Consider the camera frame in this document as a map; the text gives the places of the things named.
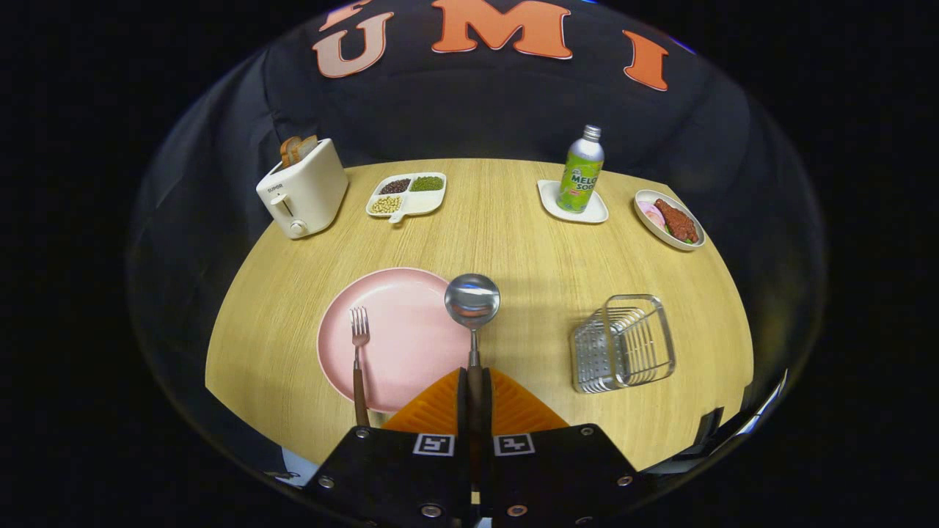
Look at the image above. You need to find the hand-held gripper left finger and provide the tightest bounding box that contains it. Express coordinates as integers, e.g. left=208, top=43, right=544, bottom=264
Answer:
left=302, top=367, right=472, bottom=528

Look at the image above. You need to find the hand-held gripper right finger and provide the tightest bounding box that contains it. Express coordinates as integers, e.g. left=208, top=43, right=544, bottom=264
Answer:
left=481, top=367, right=648, bottom=528

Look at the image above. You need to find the metal fork with brown handle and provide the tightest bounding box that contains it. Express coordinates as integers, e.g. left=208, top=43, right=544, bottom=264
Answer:
left=350, top=307, right=372, bottom=428

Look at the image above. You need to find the metal spoon with brown handle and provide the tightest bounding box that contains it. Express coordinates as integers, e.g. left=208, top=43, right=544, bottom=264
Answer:
left=444, top=274, right=502, bottom=507

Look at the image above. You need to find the pink plate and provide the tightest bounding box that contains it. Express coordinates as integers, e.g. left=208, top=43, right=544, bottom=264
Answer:
left=317, top=267, right=474, bottom=414

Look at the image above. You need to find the white square coaster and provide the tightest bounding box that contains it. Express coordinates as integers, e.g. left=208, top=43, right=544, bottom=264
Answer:
left=537, top=180, right=610, bottom=224

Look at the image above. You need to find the white divided dish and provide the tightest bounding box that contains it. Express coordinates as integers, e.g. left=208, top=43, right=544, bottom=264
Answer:
left=366, top=172, right=447, bottom=224

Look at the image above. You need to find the red meat piece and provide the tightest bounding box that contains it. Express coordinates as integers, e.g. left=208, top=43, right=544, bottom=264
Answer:
left=654, top=199, right=699, bottom=244

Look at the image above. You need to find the white toaster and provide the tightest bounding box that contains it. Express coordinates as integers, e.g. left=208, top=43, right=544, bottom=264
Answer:
left=256, top=138, right=349, bottom=240

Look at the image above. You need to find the white round food plate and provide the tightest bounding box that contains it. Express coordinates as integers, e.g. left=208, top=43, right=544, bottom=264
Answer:
left=634, top=189, right=706, bottom=252

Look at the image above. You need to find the green soda bottle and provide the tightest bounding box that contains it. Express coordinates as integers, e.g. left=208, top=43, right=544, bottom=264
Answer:
left=556, top=125, right=605, bottom=214

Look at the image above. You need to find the black backdrop cloth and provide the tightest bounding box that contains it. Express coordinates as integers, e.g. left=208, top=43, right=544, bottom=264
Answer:
left=128, top=0, right=826, bottom=470

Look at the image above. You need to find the metal wire basket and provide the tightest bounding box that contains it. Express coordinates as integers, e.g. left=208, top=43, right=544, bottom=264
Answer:
left=570, top=294, right=676, bottom=395

